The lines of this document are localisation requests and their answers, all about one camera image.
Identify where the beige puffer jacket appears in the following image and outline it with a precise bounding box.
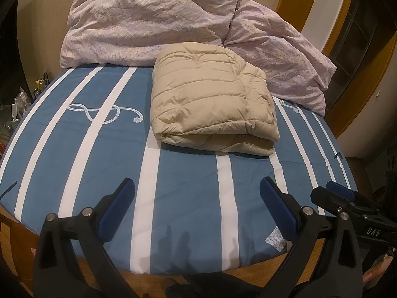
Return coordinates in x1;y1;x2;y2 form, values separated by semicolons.
150;41;280;156

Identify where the wooden door with glass panels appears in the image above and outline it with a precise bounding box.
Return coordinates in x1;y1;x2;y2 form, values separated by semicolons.
276;0;397;162

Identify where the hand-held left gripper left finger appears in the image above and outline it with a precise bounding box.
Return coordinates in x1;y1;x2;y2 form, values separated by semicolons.
33;178;137;298

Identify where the purple floral duvet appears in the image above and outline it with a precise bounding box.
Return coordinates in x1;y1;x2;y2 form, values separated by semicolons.
60;0;338;117

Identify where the blue white striped bed sheet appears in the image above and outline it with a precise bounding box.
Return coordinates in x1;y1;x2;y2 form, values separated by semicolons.
0;64;357;288

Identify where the person's right hand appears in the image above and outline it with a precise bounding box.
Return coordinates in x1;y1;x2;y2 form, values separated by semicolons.
361;252;397;284

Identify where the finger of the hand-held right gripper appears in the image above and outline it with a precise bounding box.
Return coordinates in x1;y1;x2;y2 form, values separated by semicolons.
310;187;352;215
325;181;373;207

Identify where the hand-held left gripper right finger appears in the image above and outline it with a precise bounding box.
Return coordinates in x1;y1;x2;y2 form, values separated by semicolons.
257;177;363;298

